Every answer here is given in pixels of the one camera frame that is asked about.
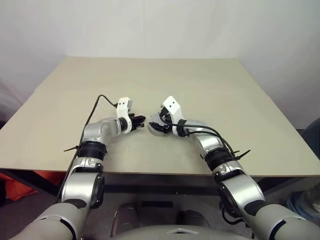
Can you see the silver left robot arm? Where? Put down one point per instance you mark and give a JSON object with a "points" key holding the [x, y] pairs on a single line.
{"points": [[100, 130]]}

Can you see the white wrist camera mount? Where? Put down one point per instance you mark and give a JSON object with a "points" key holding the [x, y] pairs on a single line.
{"points": [[172, 105], [123, 103]]}

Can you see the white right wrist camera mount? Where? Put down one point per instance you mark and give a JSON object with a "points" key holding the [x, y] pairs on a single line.
{"points": [[172, 105]]}

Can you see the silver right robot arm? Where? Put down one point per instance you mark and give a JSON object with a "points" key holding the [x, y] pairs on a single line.
{"points": [[207, 142]]}

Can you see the black table frame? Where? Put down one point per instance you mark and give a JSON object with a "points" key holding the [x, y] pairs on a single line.
{"points": [[160, 185]]}

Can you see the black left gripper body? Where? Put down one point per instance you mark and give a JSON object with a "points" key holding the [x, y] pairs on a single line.
{"points": [[133, 122]]}

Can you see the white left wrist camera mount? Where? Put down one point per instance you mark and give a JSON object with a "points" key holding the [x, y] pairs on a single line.
{"points": [[123, 103]]}

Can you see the grey round object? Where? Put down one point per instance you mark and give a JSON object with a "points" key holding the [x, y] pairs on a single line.
{"points": [[156, 133]]}

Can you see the grey robot torso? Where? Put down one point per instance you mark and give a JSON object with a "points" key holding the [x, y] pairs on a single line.
{"points": [[180, 233]]}

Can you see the light blue cloth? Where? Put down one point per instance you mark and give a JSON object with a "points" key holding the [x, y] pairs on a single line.
{"points": [[302, 205]]}

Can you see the orange bag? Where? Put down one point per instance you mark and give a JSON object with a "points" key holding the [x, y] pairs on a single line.
{"points": [[17, 185]]}

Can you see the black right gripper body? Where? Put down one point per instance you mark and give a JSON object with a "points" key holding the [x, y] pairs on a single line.
{"points": [[169, 125]]}

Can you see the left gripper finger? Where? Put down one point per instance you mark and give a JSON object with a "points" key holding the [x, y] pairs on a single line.
{"points": [[140, 125], [140, 117]]}

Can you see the dark rounded shape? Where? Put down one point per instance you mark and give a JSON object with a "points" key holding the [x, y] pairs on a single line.
{"points": [[126, 215]]}

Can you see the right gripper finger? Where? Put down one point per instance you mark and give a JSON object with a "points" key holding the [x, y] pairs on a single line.
{"points": [[163, 116], [156, 126]]}

